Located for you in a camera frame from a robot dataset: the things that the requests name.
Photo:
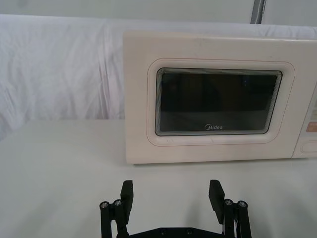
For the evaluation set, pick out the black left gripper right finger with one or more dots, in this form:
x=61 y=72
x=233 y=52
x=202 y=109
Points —
x=216 y=198

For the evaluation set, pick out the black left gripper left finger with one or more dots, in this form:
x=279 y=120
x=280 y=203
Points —
x=126 y=198

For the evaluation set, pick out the white table cloth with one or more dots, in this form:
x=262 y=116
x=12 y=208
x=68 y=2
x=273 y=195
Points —
x=62 y=173

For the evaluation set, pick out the cream microwave oven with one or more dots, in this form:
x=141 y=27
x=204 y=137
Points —
x=218 y=99

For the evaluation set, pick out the white curtain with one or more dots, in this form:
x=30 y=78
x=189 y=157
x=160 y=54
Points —
x=54 y=69

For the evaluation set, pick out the grey striped post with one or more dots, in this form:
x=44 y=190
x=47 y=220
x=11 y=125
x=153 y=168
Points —
x=258 y=11

